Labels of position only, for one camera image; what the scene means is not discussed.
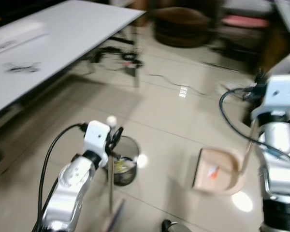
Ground broom with white knob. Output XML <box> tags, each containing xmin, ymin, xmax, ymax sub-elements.
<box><xmin>102</xmin><ymin>115</ymin><xmax>127</xmax><ymax>232</ymax></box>

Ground beige long-handled dustpan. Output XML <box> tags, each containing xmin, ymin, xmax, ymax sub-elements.
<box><xmin>192</xmin><ymin>51</ymin><xmax>290</xmax><ymax>195</ymax></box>

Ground black mesh waste bin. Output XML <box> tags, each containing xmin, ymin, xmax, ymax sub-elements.
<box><xmin>108</xmin><ymin>136</ymin><xmax>140</xmax><ymax>187</ymax></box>

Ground yellow crumpled wrapper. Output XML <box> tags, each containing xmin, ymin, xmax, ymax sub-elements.
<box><xmin>114</xmin><ymin>158</ymin><xmax>137</xmax><ymax>175</ymax></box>

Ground pink seat cushion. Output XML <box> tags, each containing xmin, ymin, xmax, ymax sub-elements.
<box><xmin>221</xmin><ymin>14</ymin><xmax>272</xmax><ymax>29</ymax></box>

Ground brown round pouf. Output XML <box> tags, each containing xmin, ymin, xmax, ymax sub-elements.
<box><xmin>154</xmin><ymin>6</ymin><xmax>214</xmax><ymax>48</ymax></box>

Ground orange scrap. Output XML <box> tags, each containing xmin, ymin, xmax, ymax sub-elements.
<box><xmin>209</xmin><ymin>165</ymin><xmax>219</xmax><ymax>180</ymax></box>

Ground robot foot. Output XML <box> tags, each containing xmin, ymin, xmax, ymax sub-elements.
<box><xmin>161</xmin><ymin>219</ymin><xmax>193</xmax><ymax>232</ymax></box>

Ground white table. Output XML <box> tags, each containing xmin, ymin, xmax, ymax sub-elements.
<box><xmin>0</xmin><ymin>0</ymin><xmax>146</xmax><ymax>121</ymax></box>

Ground small black object on table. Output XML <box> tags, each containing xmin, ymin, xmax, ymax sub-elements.
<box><xmin>4</xmin><ymin>61</ymin><xmax>42</xmax><ymax>74</ymax></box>

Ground white flat box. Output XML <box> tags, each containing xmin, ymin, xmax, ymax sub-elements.
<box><xmin>0</xmin><ymin>21</ymin><xmax>47</xmax><ymax>58</ymax></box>

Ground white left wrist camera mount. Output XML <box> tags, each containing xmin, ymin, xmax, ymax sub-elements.
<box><xmin>83</xmin><ymin>121</ymin><xmax>111</xmax><ymax>156</ymax></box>

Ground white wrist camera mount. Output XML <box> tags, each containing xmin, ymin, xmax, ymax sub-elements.
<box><xmin>83</xmin><ymin>121</ymin><xmax>111</xmax><ymax>156</ymax></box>
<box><xmin>262</xmin><ymin>74</ymin><xmax>290</xmax><ymax>116</ymax></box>

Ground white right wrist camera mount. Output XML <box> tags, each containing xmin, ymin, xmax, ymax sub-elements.
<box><xmin>262</xmin><ymin>74</ymin><xmax>290</xmax><ymax>116</ymax></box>

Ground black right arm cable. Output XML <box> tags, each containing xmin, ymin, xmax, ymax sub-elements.
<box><xmin>218</xmin><ymin>87</ymin><xmax>290</xmax><ymax>167</ymax></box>

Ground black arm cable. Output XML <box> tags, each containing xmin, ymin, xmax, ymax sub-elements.
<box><xmin>34</xmin><ymin>123</ymin><xmax>88</xmax><ymax>232</ymax></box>
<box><xmin>218</xmin><ymin>87</ymin><xmax>290</xmax><ymax>167</ymax></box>

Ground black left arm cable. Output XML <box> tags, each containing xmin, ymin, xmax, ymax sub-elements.
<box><xmin>34</xmin><ymin>123</ymin><xmax>88</xmax><ymax>232</ymax></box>

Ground thin floor cable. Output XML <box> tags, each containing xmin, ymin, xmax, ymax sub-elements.
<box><xmin>144</xmin><ymin>72</ymin><xmax>224</xmax><ymax>96</ymax></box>

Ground tangled black floor cables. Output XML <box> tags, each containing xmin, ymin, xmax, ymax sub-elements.
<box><xmin>86</xmin><ymin>44</ymin><xmax>144</xmax><ymax>77</ymax></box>

